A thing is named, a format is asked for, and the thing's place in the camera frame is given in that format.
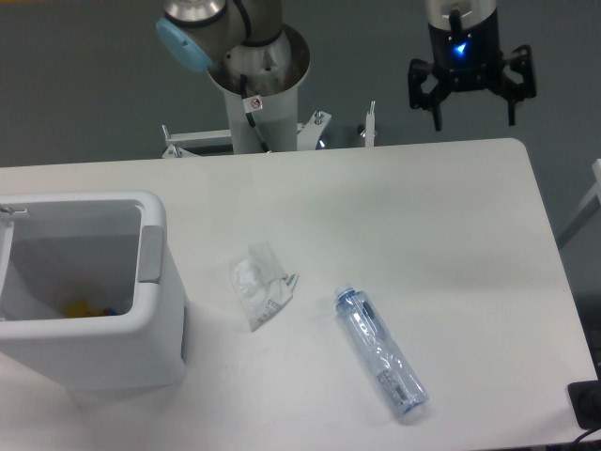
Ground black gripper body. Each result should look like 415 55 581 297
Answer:
425 1 503 94

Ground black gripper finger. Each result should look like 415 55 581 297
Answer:
487 44 537 126
408 58 452 132

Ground white plastic wrapper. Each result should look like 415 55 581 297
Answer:
229 241 299 332

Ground clear plastic water bottle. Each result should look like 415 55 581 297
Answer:
335 284 429 418

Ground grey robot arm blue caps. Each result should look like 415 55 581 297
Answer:
156 1 536 130

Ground white trash can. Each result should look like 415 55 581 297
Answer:
1 191 189 391

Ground yellow trash in can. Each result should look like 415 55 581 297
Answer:
62 298 118 319

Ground black device at table corner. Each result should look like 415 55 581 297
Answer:
567 381 600 429

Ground white metal base frame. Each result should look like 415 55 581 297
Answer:
162 100 378 159

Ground white frame at right edge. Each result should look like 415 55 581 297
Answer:
556 158 601 249

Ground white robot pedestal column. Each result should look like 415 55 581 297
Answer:
209 33 310 154

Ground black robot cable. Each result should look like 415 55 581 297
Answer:
239 73 272 154

